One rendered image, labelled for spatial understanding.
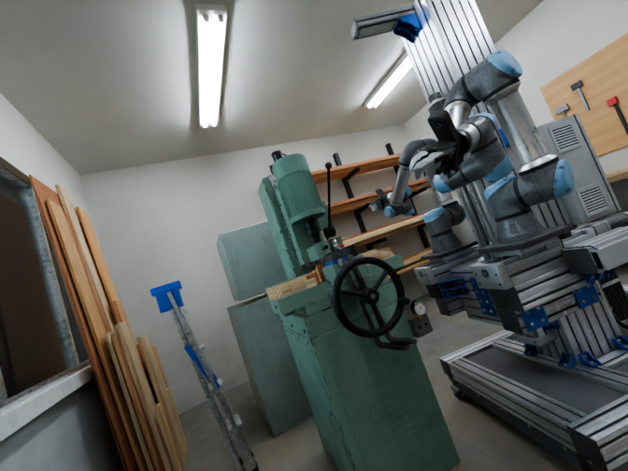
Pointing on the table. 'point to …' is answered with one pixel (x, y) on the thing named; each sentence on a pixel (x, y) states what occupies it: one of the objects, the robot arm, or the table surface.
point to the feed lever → (329, 206)
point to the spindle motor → (297, 189)
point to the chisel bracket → (318, 250)
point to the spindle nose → (312, 231)
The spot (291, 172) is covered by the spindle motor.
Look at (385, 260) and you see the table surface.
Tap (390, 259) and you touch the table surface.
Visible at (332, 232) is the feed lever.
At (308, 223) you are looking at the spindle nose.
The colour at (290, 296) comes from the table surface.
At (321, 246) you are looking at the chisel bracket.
